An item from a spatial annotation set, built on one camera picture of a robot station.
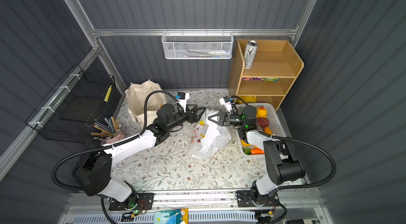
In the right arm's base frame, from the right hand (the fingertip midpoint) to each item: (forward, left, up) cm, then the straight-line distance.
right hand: (211, 123), depth 75 cm
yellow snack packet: (+32, -25, -19) cm, 45 cm away
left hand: (+8, +4, +3) cm, 9 cm away
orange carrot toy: (-6, -25, -19) cm, 32 cm away
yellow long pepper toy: (+7, -33, -18) cm, 38 cm away
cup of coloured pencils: (+2, +57, -12) cm, 59 cm away
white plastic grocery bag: (-6, +1, -3) cm, 7 cm away
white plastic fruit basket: (+8, -37, -14) cm, 40 cm away
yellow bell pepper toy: (-3, -18, -16) cm, 24 cm away
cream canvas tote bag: (+24, +46, -5) cm, 52 cm away
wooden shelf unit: (+32, -31, +7) cm, 45 cm away
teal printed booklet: (-35, +18, -21) cm, 45 cm away
